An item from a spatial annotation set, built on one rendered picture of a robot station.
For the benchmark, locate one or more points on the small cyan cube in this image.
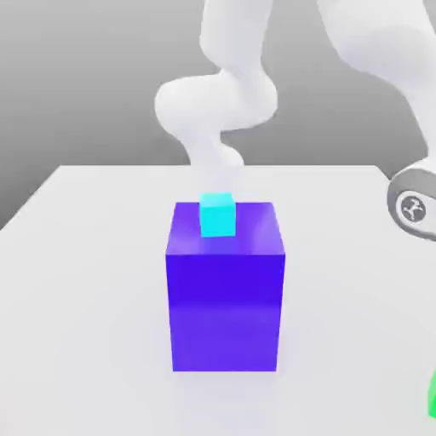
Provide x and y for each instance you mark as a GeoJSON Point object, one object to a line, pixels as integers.
{"type": "Point", "coordinates": [218, 216]}

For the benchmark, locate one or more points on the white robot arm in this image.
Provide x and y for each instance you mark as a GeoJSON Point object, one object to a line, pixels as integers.
{"type": "Point", "coordinates": [218, 98]}

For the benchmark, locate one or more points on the small green cube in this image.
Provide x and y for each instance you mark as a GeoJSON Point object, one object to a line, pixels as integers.
{"type": "Point", "coordinates": [433, 396]}

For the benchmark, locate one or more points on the large blue box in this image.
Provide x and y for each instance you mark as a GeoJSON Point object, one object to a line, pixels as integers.
{"type": "Point", "coordinates": [224, 306]}

